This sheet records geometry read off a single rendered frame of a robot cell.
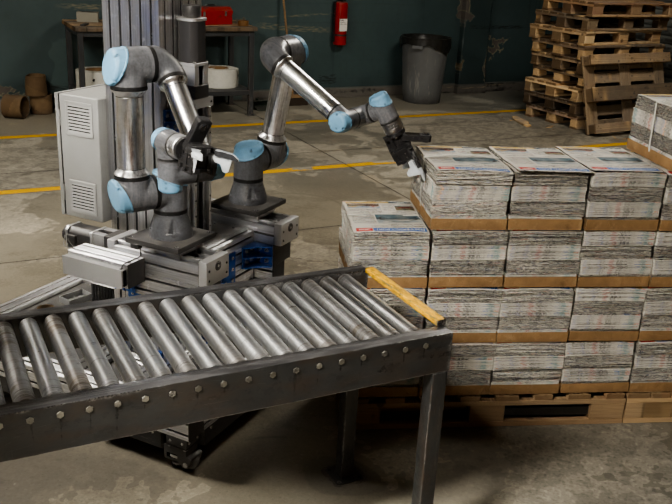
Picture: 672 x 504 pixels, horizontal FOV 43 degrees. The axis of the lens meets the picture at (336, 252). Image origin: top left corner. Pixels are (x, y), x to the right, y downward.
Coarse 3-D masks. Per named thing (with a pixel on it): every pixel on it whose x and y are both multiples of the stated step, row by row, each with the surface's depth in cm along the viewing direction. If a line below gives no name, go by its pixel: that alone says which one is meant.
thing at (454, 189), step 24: (432, 168) 312; (456, 168) 307; (480, 168) 309; (504, 168) 312; (432, 192) 309; (456, 192) 309; (480, 192) 310; (504, 192) 311; (432, 216) 310; (456, 216) 312; (480, 216) 313; (504, 216) 314
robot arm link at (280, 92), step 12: (288, 36) 324; (300, 48) 325; (300, 60) 327; (276, 84) 330; (276, 96) 332; (288, 96) 333; (276, 108) 334; (288, 108) 338; (264, 120) 339; (276, 120) 336; (264, 132) 340; (276, 132) 338; (264, 144) 339; (276, 144) 339; (276, 156) 341
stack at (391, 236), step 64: (384, 256) 314; (448, 256) 318; (512, 256) 321; (576, 256) 325; (640, 256) 328; (448, 320) 327; (512, 320) 330; (576, 320) 333; (384, 384) 333; (448, 384) 337; (512, 384) 340
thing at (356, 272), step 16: (320, 272) 277; (336, 272) 278; (352, 272) 279; (192, 288) 260; (208, 288) 261; (224, 288) 261; (240, 288) 263; (256, 288) 265; (80, 304) 245; (96, 304) 246; (112, 304) 246; (128, 304) 248; (0, 320) 233; (16, 320) 235; (64, 320) 241; (16, 336) 236; (96, 336) 247
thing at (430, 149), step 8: (416, 152) 338; (424, 152) 328; (432, 152) 329; (440, 152) 329; (448, 152) 330; (456, 152) 331; (464, 152) 331; (472, 152) 332; (480, 152) 333; (488, 152) 334; (416, 176) 336; (416, 184) 335; (416, 192) 335
